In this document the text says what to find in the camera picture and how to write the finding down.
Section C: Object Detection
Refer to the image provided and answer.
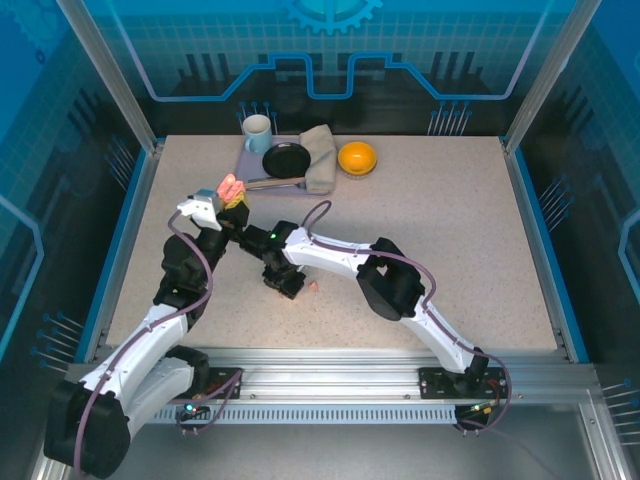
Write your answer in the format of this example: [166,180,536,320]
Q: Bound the wooden chopsticks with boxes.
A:
[243,176,307,192]

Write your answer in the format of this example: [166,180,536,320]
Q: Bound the lavender plastic tray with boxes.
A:
[233,134,339,197]

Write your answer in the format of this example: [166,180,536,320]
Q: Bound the black round plate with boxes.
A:
[262,143,313,179]

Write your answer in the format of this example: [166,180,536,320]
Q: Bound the light blue mug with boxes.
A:
[242,113,275,156]

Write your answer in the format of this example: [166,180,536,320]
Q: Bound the grey folded cloth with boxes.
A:
[299,124,337,195]

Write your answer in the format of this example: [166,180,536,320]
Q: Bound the yellow bowl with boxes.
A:
[337,141,378,180]

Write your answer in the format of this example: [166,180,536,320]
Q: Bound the grey metal shelf panel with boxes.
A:
[29,389,621,480]

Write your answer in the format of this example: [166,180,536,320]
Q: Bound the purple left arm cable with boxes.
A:
[72,209,245,479]

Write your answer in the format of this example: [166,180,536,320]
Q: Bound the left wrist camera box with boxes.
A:
[177,187,224,232]

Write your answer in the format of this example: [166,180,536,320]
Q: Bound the aluminium table side rail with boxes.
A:
[499,137,577,362]
[82,139,166,362]

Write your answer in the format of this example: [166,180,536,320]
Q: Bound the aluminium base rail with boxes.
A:
[64,347,596,404]

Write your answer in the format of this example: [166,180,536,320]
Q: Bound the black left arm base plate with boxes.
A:
[164,367,245,401]

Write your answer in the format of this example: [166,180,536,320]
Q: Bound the slotted grey cable duct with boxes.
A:
[144,405,459,424]

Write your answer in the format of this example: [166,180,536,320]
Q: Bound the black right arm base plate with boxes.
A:
[417,366,511,401]

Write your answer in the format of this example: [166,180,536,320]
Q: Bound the aluminium frame post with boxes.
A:
[501,0,586,155]
[55,0,165,155]

